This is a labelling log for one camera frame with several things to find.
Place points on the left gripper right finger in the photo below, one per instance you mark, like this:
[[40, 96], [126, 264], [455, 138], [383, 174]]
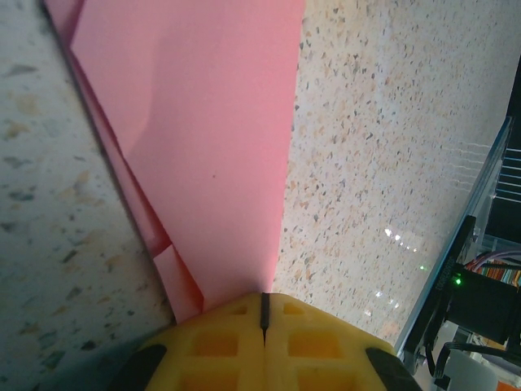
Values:
[[317, 366]]

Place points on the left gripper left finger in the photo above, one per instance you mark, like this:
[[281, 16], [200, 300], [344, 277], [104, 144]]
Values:
[[228, 366]]

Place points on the pink paper sheet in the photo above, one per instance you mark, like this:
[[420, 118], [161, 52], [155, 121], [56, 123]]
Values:
[[203, 142]]

